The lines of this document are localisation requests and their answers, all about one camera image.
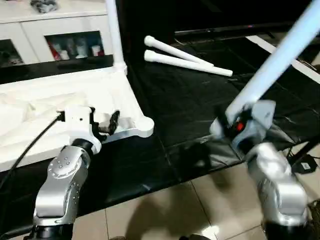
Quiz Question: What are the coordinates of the white plastic table top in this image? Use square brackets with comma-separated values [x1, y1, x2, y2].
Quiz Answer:
[0, 65, 155, 174]

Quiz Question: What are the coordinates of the white plastic table leg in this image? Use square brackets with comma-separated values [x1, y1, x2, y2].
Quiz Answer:
[144, 49, 234, 77]
[210, 0, 320, 142]
[105, 0, 128, 72]
[144, 35, 215, 67]

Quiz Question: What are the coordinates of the black work mat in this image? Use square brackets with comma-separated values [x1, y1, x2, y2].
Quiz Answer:
[0, 35, 320, 236]

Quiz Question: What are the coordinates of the black stand foot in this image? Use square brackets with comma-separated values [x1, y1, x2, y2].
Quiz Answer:
[289, 141, 320, 167]

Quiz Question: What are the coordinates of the white bottle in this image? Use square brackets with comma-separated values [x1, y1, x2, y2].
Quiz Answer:
[67, 40, 78, 58]

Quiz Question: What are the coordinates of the red bottle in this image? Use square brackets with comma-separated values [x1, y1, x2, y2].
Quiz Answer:
[49, 41, 60, 60]

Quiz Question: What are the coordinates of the black power adapter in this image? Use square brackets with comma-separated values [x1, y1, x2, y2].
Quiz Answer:
[299, 157, 320, 173]

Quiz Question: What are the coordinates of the white glass door cabinet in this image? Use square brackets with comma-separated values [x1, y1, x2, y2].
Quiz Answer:
[0, 0, 114, 67]

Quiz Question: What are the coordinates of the grey metallic ornament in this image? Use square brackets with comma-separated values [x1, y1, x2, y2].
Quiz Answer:
[30, 0, 59, 14]

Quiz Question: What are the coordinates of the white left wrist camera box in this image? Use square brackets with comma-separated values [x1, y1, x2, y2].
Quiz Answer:
[63, 105, 97, 143]

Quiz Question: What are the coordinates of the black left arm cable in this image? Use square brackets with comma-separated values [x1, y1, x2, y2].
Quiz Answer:
[0, 112, 67, 193]

